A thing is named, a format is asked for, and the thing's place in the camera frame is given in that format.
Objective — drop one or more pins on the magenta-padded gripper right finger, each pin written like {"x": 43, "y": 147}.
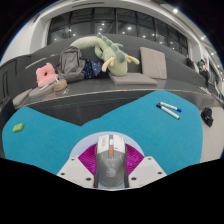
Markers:
{"x": 141, "y": 168}

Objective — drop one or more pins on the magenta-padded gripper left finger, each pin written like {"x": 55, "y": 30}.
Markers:
{"x": 80, "y": 168}

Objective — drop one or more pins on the grey and white computer mouse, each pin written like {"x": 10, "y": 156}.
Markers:
{"x": 111, "y": 163}

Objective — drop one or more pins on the white marker with blue cap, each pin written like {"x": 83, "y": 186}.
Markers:
{"x": 170, "y": 107}

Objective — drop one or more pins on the green eraser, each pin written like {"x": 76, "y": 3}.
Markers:
{"x": 18, "y": 127}

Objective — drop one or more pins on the black bag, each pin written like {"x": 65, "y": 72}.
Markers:
{"x": 207, "y": 117}

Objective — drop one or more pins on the flat grey seat cushion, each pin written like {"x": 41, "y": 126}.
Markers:
{"x": 41, "y": 91}
{"x": 22, "y": 97}

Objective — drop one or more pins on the large flat grey cushion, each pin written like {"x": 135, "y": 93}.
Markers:
{"x": 133, "y": 79}

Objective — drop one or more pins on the pink plush toy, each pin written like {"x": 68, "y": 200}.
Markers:
{"x": 46, "y": 76}

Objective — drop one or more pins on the dark blue patterned bag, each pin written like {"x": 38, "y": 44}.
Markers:
{"x": 92, "y": 69}

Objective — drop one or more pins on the grey backpack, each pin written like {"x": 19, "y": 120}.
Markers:
{"x": 71, "y": 65}

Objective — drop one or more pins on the upright grey cushion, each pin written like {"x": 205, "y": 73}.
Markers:
{"x": 153, "y": 63}

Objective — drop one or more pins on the green dragon plush toy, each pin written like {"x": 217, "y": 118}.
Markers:
{"x": 115, "y": 63}

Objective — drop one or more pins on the person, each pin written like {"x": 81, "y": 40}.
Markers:
{"x": 202, "y": 69}

